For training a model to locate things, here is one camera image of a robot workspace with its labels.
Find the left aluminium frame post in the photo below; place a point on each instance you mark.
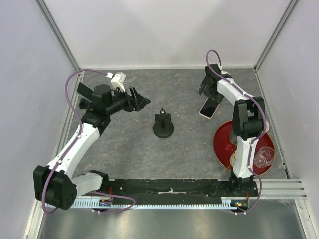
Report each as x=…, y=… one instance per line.
x=57, y=33

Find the beige paper cup upper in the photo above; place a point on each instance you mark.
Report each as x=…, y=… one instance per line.
x=266, y=127

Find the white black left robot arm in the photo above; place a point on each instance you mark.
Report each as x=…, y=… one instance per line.
x=54, y=183

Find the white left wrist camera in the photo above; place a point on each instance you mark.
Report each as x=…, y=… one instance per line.
x=117, y=80

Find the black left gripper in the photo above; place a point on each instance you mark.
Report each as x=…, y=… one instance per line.
x=140, y=100

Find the beige paper cup lower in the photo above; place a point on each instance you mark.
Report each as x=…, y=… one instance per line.
x=232, y=159

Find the grey slotted cable duct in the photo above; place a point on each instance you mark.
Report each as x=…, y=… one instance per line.
x=161, y=201

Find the red round tray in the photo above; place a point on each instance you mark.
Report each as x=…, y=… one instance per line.
x=224, y=149

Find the black phone clear case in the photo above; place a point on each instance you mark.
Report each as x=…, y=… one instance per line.
x=85, y=91

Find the dark green cup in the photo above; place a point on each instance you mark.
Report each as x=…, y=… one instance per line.
x=233, y=139

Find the right aluminium frame post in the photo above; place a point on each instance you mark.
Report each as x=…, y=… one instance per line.
x=292, y=4

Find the clear plastic cup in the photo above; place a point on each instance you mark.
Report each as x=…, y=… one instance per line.
x=264, y=157

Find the beige paper cup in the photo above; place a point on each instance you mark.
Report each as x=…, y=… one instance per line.
x=232, y=159
x=266, y=127

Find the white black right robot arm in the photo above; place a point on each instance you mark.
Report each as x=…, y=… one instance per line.
x=249, y=122

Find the aluminium frame post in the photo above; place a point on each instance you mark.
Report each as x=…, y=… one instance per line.
x=57, y=33
x=292, y=4

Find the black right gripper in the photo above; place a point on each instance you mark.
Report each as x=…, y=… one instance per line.
x=217, y=97

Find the black round base mount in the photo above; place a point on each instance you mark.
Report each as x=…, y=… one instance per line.
x=163, y=127

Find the black phone pink case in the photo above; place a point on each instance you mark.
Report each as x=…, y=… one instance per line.
x=209, y=108

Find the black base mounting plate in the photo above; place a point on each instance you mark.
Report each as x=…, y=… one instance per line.
x=142, y=187

